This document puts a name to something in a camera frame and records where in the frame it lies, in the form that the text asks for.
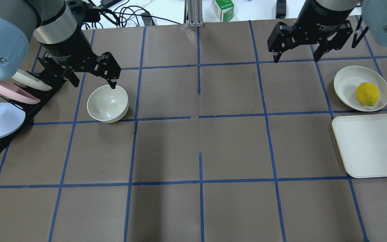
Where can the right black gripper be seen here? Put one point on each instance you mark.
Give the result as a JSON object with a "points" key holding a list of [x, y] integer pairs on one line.
{"points": [[321, 21]]}

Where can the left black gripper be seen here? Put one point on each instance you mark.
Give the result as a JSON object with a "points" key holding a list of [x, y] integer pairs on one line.
{"points": [[66, 46]]}

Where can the white bowl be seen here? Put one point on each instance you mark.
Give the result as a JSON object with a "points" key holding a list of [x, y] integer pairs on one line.
{"points": [[108, 105]]}

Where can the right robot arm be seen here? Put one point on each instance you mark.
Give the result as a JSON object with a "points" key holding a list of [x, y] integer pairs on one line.
{"points": [[364, 16]]}

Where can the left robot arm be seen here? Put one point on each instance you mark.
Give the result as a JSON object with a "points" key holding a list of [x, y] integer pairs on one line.
{"points": [[53, 25]]}

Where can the yellow lemon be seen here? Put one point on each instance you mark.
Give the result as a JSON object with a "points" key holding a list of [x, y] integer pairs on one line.
{"points": [[367, 94]]}

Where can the black power adapter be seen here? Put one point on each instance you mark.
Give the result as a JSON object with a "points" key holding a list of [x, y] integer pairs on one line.
{"points": [[280, 9]]}

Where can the cream round plate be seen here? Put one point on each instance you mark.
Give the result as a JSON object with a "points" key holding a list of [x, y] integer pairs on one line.
{"points": [[348, 79]]}

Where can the cream plate in rack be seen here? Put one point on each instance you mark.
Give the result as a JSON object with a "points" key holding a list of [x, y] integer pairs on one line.
{"points": [[30, 81]]}

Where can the pink plate in rack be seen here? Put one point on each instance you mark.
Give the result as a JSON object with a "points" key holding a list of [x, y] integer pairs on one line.
{"points": [[16, 93]]}

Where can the green white box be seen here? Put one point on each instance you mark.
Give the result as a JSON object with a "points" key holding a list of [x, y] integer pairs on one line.
{"points": [[224, 10]]}

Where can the white rectangular tray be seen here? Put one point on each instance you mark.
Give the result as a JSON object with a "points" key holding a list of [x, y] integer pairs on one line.
{"points": [[362, 142]]}

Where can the black dish rack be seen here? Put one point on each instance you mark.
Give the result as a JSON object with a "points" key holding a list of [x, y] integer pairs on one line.
{"points": [[31, 110]]}

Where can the aluminium frame post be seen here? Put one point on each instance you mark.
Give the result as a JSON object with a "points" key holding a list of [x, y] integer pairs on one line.
{"points": [[193, 13]]}

